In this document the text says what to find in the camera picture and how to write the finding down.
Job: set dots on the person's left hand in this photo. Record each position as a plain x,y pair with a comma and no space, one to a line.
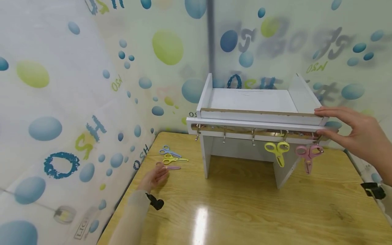
153,178

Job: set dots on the person's right hand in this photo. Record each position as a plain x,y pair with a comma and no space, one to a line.
364,139

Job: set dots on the person's right index finger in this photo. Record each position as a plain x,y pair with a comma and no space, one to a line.
332,111

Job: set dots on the person's right thumb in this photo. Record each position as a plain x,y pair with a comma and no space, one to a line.
330,133

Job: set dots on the person's left fingers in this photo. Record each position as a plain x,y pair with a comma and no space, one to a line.
162,174

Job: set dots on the white wooden shelf rack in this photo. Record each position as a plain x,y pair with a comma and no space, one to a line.
251,100

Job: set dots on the person's left forearm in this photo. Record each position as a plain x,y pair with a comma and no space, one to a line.
130,217

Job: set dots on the silver metal hook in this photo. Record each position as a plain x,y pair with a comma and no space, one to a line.
224,134
197,132
318,139
253,135
285,135

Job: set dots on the pink plastic scissors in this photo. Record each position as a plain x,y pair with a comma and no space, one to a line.
308,154
174,167

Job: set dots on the yellow plastic scissors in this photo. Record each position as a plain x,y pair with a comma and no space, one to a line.
278,151
173,159

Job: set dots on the blue plastic scissors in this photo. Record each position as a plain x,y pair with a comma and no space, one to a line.
169,151

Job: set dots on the black wrist band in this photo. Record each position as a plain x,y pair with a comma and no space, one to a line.
156,202
373,190

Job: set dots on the metal hook rail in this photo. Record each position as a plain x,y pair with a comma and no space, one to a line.
239,129

